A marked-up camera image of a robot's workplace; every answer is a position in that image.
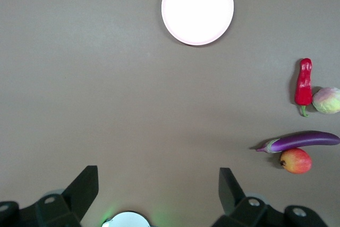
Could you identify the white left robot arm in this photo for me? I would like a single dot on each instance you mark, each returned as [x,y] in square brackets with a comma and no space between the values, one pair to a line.
[126,220]

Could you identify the pale yellow-pink peach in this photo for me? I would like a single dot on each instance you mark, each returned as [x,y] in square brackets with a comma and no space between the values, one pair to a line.
[327,100]

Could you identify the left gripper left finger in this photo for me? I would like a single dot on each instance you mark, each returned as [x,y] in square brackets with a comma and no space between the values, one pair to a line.
[82,189]

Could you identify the pink round plate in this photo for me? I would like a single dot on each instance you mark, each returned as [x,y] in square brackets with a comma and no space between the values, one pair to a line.
[197,9]

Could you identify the brown table cloth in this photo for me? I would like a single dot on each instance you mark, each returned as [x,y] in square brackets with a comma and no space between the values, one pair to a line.
[106,78]

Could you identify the purple eggplant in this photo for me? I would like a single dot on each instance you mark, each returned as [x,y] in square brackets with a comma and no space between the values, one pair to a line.
[302,140]

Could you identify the red chili pepper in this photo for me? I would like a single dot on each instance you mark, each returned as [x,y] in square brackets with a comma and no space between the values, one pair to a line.
[303,86]

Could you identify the red pomegranate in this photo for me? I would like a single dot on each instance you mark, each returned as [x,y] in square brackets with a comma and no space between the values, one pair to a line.
[297,161]

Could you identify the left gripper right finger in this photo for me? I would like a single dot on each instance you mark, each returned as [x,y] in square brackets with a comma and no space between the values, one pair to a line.
[231,189]

